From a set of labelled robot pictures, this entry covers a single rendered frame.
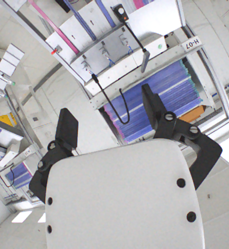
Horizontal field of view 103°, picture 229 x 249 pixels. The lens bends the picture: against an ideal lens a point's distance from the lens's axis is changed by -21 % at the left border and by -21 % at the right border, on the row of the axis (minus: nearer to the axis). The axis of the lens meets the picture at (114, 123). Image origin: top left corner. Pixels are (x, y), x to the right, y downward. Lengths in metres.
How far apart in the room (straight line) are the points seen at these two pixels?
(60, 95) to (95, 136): 1.13
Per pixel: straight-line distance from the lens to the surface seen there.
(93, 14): 0.65
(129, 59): 0.64
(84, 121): 2.43
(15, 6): 0.70
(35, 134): 1.30
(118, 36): 0.62
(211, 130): 0.88
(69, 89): 2.53
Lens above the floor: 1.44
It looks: 6 degrees up
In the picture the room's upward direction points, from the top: 148 degrees clockwise
